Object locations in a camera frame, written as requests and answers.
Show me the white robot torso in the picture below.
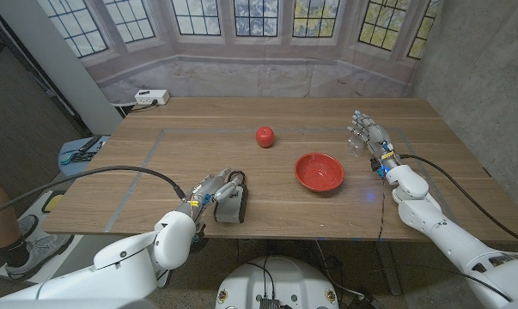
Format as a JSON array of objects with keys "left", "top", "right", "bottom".
[{"left": 215, "top": 256, "right": 340, "bottom": 309}]

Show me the teal handled tool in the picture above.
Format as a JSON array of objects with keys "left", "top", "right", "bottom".
[{"left": 59, "top": 150, "right": 97, "bottom": 167}]

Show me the grey table leg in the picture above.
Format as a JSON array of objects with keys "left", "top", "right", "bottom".
[
  {"left": 157, "top": 268, "right": 176, "bottom": 289},
  {"left": 376, "top": 239, "right": 404, "bottom": 297}
]

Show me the red bowl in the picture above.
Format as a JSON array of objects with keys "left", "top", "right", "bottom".
[{"left": 294, "top": 152, "right": 345, "bottom": 193}]

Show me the printed window backdrop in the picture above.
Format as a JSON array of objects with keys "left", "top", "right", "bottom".
[{"left": 37, "top": 0, "right": 442, "bottom": 104}]

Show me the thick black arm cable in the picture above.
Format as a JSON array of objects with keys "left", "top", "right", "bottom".
[
  {"left": 399, "top": 154, "right": 518, "bottom": 247},
  {"left": 0, "top": 165, "right": 186, "bottom": 221}
]

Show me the white power strip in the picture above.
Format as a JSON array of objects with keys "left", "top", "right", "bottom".
[{"left": 134, "top": 88, "right": 171, "bottom": 106}]

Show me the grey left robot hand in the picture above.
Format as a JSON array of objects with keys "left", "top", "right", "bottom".
[{"left": 175, "top": 167, "right": 244, "bottom": 221}]

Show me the yellow and black floor object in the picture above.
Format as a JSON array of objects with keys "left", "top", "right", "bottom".
[{"left": 41, "top": 191, "right": 66, "bottom": 215}]

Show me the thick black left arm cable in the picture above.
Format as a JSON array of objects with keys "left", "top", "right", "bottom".
[{"left": 0, "top": 165, "right": 186, "bottom": 221}]

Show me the grey sneaker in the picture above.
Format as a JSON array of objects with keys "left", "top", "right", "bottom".
[
  {"left": 4, "top": 233, "right": 75, "bottom": 280},
  {"left": 13, "top": 214, "right": 40, "bottom": 241}
]

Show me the thin black hanging cable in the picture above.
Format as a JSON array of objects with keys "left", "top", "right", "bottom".
[{"left": 375, "top": 175, "right": 387, "bottom": 240}]

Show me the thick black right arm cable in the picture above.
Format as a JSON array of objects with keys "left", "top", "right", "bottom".
[{"left": 399, "top": 154, "right": 518, "bottom": 247}]

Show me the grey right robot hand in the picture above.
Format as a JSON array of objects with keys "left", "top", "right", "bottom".
[{"left": 346, "top": 110, "right": 401, "bottom": 173}]

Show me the grey combination lock box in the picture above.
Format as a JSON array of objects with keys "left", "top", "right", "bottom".
[{"left": 214, "top": 170, "right": 249, "bottom": 224}]

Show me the white floor cable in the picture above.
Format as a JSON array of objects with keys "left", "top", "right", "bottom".
[{"left": 314, "top": 239, "right": 367, "bottom": 300}]

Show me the white slanted pillar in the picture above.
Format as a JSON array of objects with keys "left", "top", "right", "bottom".
[{"left": 0, "top": 0, "right": 125, "bottom": 135}]

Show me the black remote control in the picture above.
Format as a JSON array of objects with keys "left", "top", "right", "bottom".
[{"left": 78, "top": 135, "right": 104, "bottom": 154}]

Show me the black power strip cord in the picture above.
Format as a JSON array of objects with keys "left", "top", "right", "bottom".
[{"left": 123, "top": 100, "right": 159, "bottom": 115}]

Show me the blue round stool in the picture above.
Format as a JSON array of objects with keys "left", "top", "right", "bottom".
[{"left": 58, "top": 135, "right": 111, "bottom": 183}]

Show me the red ball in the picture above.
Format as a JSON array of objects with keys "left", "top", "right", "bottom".
[{"left": 255, "top": 125, "right": 276, "bottom": 149}]

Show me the small clear plastic cup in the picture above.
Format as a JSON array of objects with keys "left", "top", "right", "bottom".
[{"left": 347, "top": 136, "right": 365, "bottom": 158}]

